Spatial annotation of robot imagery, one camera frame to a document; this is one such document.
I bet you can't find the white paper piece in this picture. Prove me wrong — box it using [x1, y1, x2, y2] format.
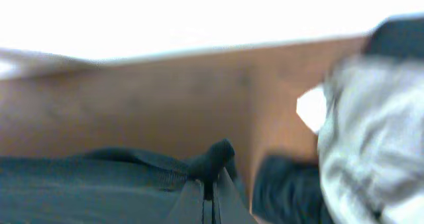
[295, 84, 327, 135]

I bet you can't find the red grey garment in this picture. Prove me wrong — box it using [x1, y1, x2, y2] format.
[252, 155, 334, 224]

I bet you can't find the black garment at corner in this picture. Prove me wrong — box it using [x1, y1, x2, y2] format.
[362, 15, 423, 60]

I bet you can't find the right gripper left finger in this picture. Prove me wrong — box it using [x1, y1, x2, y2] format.
[164, 181, 204, 224]

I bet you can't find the black logo shirt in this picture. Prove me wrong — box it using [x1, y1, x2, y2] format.
[1, 140, 249, 223]

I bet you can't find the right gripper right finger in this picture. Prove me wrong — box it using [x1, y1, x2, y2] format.
[213, 168, 257, 224]

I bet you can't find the grey beige garment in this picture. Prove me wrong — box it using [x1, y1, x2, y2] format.
[317, 56, 423, 223]

